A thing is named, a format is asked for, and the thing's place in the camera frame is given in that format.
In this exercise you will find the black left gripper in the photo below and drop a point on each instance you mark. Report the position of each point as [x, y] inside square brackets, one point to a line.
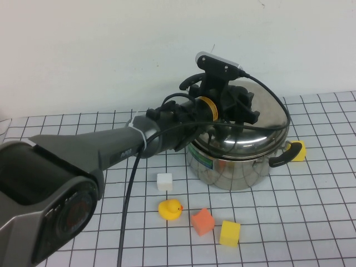
[231, 107]

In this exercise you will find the steel lid with black knob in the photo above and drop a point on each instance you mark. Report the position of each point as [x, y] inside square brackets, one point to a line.
[250, 142]

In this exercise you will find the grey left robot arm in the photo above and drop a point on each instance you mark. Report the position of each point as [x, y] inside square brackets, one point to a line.
[83, 150]

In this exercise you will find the yellow cube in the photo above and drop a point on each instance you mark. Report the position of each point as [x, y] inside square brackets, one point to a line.
[229, 233]
[301, 157]

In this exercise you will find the white zip tie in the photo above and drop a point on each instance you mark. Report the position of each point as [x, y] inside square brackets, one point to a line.
[142, 139]

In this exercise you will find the white cube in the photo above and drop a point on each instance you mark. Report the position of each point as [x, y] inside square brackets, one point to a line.
[164, 182]

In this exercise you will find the orange cube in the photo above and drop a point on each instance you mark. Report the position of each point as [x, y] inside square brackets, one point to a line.
[202, 222]

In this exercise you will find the white black-grid tablecloth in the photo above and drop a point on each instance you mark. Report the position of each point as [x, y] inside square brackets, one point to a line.
[306, 222]

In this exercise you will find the yellow rubber duck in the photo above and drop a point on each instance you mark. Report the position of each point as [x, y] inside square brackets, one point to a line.
[168, 210]

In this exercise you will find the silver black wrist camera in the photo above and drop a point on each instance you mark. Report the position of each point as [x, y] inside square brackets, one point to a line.
[217, 65]

